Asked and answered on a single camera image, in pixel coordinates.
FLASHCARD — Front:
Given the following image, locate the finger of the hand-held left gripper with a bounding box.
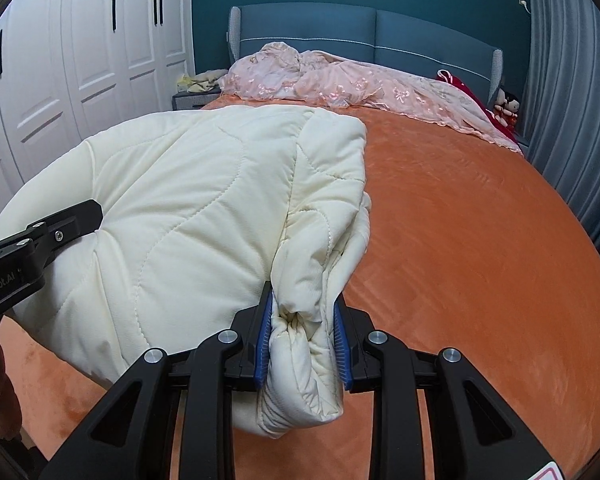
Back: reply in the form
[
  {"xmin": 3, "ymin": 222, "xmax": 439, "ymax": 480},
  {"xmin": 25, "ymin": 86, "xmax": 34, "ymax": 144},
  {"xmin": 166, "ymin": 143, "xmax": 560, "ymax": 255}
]
[{"xmin": 27, "ymin": 199, "xmax": 105, "ymax": 261}]

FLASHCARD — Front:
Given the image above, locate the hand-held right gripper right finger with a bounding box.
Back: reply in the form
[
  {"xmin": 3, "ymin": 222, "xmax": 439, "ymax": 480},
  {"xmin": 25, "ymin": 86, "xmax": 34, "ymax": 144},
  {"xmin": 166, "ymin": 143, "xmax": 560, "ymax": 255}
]
[{"xmin": 332, "ymin": 294, "xmax": 571, "ymax": 480}]

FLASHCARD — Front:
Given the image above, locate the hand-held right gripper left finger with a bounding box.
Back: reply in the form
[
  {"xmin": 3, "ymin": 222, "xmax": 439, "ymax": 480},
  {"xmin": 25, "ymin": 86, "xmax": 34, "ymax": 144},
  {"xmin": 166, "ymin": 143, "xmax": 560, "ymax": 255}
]
[{"xmin": 40, "ymin": 280, "xmax": 276, "ymax": 480}]

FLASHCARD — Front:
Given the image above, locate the cream quilted jacket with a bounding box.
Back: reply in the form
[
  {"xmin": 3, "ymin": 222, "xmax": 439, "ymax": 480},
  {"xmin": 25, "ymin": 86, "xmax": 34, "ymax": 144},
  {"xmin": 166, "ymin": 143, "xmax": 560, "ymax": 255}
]
[{"xmin": 0, "ymin": 105, "xmax": 373, "ymax": 436}]

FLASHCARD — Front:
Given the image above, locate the orange plush blanket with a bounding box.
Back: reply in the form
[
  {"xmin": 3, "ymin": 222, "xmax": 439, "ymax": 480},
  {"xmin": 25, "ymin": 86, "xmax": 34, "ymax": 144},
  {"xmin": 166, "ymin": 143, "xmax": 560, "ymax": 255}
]
[{"xmin": 0, "ymin": 97, "xmax": 600, "ymax": 480}]

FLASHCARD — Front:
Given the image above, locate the white wardrobe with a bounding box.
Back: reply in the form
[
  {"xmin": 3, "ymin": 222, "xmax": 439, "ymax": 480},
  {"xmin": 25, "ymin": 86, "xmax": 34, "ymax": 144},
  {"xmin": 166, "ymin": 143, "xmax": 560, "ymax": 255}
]
[{"xmin": 0, "ymin": 0, "xmax": 196, "ymax": 211}]

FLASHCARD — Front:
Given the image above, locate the dark nightstand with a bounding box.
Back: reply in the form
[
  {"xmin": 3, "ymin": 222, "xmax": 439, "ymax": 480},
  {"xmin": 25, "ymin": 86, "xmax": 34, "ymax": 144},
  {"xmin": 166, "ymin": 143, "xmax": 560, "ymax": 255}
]
[{"xmin": 172, "ymin": 89, "xmax": 226, "ymax": 111}]

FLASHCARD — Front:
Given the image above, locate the pale yellow cloth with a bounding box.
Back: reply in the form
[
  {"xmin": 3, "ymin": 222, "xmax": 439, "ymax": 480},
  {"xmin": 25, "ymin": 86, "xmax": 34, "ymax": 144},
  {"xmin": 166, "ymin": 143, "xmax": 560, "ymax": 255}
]
[{"xmin": 177, "ymin": 71, "xmax": 228, "ymax": 93}]

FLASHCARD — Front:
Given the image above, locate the pink embroidered quilt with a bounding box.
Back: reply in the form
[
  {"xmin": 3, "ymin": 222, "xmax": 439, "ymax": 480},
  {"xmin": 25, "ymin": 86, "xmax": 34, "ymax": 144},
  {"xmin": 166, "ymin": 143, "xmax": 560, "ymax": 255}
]
[{"xmin": 219, "ymin": 42, "xmax": 523, "ymax": 153}]

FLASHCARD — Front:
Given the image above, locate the red pillow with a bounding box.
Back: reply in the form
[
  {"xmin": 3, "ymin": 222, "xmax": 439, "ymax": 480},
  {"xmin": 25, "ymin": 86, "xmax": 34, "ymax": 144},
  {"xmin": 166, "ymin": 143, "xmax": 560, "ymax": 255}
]
[{"xmin": 436, "ymin": 70, "xmax": 518, "ymax": 143}]

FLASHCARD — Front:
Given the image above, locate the small doll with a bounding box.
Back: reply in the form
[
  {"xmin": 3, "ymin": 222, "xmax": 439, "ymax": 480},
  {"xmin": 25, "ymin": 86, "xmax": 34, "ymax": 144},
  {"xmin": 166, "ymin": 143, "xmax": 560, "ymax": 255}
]
[{"xmin": 492, "ymin": 87, "xmax": 521, "ymax": 126}]

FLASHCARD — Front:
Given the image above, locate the blue upholstered headboard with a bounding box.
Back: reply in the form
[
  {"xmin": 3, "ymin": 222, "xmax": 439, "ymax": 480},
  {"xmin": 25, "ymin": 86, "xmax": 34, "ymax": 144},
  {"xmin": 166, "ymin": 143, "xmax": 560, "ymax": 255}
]
[{"xmin": 226, "ymin": 4, "xmax": 503, "ymax": 106}]

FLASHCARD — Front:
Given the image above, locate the grey curtain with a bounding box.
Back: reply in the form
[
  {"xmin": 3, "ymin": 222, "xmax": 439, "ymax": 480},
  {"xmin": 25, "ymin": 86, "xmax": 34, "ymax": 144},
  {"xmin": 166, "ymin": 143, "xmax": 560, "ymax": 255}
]
[{"xmin": 522, "ymin": 0, "xmax": 600, "ymax": 291}]

